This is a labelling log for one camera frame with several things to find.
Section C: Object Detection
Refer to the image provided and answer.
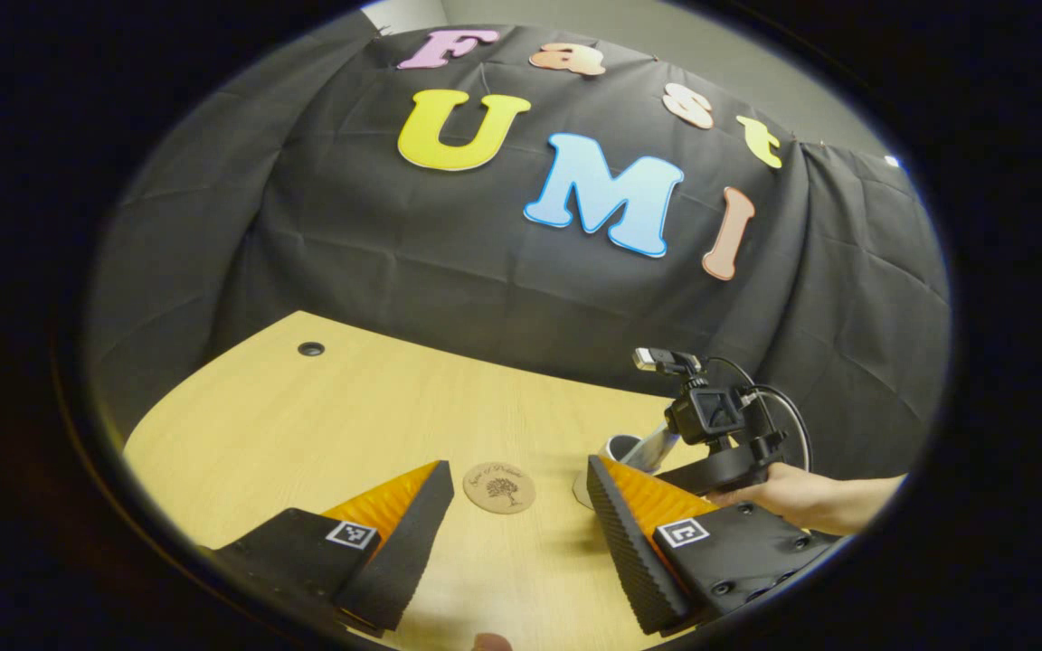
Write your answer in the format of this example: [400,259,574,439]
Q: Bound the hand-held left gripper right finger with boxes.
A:
[586,455,838,637]

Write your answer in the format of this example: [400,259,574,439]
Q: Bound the white toothpaste tube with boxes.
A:
[643,423,680,471]

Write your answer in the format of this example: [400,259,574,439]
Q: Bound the wooden desktop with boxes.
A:
[123,310,838,651]

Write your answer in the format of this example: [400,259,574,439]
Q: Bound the round brown cork coaster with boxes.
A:
[463,461,537,515]

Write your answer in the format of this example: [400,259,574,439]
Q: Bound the white cup with wooden handle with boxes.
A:
[573,434,667,512]

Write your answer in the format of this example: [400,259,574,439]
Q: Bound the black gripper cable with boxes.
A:
[711,355,813,471]

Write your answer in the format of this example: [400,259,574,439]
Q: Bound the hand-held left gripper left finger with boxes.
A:
[204,459,456,638]

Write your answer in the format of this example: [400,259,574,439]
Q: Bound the black backdrop cloth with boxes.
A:
[87,25,952,480]

